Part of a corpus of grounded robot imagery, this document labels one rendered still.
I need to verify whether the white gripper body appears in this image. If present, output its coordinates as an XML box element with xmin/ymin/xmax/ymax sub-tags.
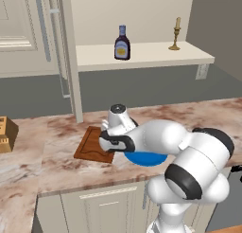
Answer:
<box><xmin>100</xmin><ymin>118</ymin><xmax>111</xmax><ymax>133</ymax></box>

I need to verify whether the brown wooden cutting board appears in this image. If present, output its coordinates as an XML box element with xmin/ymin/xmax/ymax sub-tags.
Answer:
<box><xmin>73</xmin><ymin>125</ymin><xmax>116</xmax><ymax>165</ymax></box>

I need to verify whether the blue plate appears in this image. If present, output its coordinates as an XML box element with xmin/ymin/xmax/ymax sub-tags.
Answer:
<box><xmin>124</xmin><ymin>151</ymin><xmax>168</xmax><ymax>168</ymax></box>

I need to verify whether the cream open cabinet door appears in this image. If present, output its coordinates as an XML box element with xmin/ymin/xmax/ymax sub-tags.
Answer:
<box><xmin>58</xmin><ymin>0</ymin><xmax>84</xmax><ymax>124</ymax></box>

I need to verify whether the dark condiment bottle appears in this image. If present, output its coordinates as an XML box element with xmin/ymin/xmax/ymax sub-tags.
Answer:
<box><xmin>113</xmin><ymin>24</ymin><xmax>131</xmax><ymax>62</ymax></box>

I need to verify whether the cream base cabinet door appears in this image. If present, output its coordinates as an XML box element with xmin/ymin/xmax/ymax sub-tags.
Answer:
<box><xmin>60</xmin><ymin>180</ymin><xmax>148</xmax><ymax>233</ymax></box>

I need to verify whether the cream closed cabinet door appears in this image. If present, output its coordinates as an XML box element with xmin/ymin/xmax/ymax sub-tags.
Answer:
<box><xmin>0</xmin><ymin>0</ymin><xmax>61</xmax><ymax>79</ymax></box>

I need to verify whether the wooden knife block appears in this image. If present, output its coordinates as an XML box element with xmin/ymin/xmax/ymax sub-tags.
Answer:
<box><xmin>0</xmin><ymin>116</ymin><xmax>20</xmax><ymax>154</ymax></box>

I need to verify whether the brass candlestick with candle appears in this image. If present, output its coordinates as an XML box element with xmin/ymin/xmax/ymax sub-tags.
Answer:
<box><xmin>167</xmin><ymin>16</ymin><xmax>182</xmax><ymax>51</ymax></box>

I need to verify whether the dark grey appliance front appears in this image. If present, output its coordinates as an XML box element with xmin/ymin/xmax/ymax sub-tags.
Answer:
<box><xmin>205</xmin><ymin>165</ymin><xmax>242</xmax><ymax>233</ymax></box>

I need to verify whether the grey base cabinet handle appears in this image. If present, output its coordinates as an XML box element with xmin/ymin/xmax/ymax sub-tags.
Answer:
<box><xmin>142</xmin><ymin>181</ymin><xmax>149</xmax><ymax>210</ymax></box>

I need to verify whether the cream open wall cabinet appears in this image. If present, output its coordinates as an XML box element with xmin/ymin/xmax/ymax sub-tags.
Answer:
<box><xmin>69</xmin><ymin>0</ymin><xmax>232</xmax><ymax>73</ymax></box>

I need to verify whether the grey open door handle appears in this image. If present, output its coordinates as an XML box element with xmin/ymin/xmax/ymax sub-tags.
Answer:
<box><xmin>47</xmin><ymin>9</ymin><xmax>72</xmax><ymax>99</ymax></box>

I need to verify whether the white wall socket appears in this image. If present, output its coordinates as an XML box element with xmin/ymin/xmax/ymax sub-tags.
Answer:
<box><xmin>195</xmin><ymin>63</ymin><xmax>210</xmax><ymax>81</ymax></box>

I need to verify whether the grey closed door handle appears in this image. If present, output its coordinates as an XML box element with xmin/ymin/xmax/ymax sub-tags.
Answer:
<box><xmin>35</xmin><ymin>0</ymin><xmax>52</xmax><ymax>63</ymax></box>

